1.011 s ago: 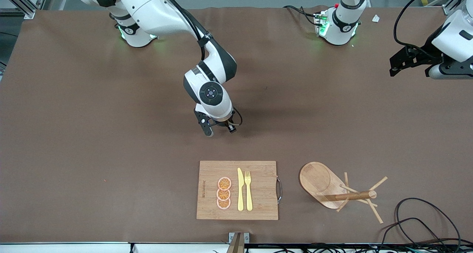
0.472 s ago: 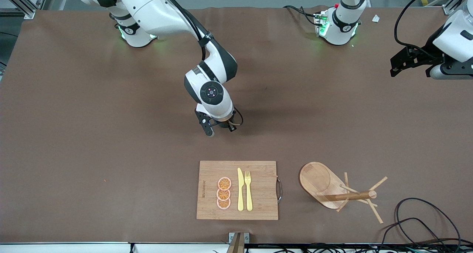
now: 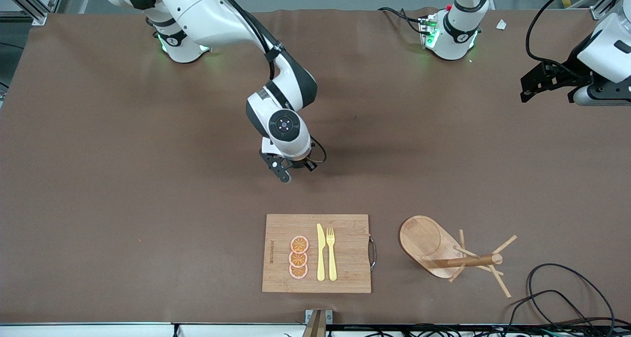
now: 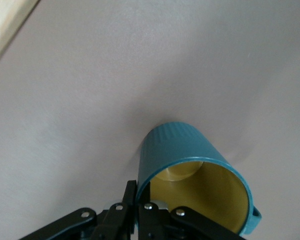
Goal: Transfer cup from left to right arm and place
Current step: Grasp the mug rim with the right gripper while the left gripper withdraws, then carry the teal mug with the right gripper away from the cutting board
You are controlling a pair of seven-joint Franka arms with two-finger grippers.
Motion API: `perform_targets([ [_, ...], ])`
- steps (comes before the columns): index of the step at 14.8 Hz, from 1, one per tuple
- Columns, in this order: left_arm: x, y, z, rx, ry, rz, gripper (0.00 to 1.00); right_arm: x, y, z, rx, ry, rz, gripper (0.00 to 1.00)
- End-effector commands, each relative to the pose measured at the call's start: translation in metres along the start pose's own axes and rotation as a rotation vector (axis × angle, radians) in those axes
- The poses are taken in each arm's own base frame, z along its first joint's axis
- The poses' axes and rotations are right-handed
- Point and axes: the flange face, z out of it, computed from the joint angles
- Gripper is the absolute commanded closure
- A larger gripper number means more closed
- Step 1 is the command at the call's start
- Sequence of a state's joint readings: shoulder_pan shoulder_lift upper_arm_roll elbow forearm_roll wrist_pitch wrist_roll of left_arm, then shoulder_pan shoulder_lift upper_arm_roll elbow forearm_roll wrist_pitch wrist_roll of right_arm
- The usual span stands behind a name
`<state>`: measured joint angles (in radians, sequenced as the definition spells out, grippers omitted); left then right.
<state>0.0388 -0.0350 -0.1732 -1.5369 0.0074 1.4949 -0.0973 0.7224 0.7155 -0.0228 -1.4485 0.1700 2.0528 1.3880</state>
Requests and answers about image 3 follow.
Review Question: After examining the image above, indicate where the yellow plastic knife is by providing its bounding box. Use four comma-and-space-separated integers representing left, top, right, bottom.
316, 223, 326, 282

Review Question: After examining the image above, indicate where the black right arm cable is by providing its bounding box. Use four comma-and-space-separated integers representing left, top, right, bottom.
211, 0, 327, 165

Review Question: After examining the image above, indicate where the black looped cable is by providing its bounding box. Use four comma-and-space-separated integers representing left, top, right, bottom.
503, 263, 617, 337

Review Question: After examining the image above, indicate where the black cable bundle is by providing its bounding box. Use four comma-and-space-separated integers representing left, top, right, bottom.
325, 323, 631, 337

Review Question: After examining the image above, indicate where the white table edge rail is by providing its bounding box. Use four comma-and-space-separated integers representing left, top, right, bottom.
0, 322, 306, 337

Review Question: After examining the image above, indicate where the black left base cable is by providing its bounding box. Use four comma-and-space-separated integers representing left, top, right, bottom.
378, 7, 427, 35

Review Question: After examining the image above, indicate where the wooden mug tree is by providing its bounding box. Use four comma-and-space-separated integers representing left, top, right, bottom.
399, 215, 519, 299

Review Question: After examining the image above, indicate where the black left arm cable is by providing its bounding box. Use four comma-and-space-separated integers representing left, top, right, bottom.
526, 0, 592, 77

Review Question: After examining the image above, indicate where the aluminium frame post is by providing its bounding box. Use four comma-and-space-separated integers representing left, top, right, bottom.
0, 0, 67, 26
589, 0, 631, 21

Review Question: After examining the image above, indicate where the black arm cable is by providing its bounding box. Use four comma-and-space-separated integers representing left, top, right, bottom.
526, 0, 592, 77
211, 0, 327, 165

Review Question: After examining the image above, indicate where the yellow plastic fork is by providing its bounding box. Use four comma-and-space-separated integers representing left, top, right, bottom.
326, 227, 338, 282

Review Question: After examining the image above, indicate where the wooden cutting board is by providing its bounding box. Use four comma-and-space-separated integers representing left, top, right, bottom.
262, 214, 378, 294

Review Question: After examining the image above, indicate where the metal table edge bracket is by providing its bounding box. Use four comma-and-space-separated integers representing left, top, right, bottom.
302, 309, 333, 337

